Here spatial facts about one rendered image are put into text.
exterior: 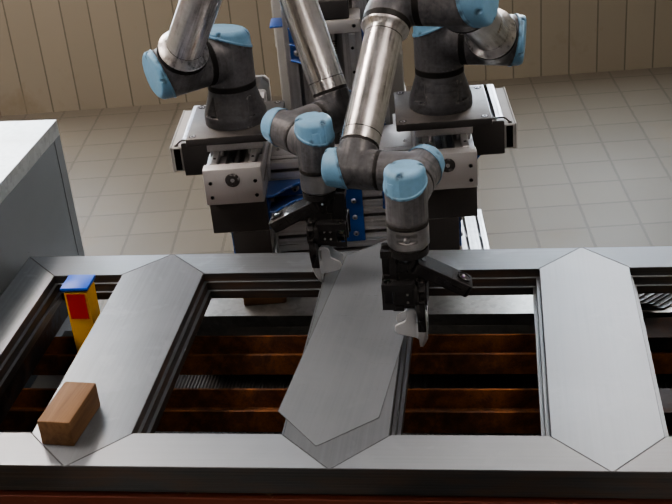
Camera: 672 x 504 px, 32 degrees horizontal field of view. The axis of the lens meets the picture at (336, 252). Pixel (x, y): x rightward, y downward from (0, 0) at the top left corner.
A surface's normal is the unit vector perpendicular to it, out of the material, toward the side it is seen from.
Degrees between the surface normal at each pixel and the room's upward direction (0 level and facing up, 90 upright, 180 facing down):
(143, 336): 0
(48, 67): 90
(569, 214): 0
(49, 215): 90
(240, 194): 90
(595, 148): 0
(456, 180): 90
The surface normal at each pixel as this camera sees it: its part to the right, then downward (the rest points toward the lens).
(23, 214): 0.99, -0.02
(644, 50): -0.02, 0.47
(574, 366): -0.08, -0.88
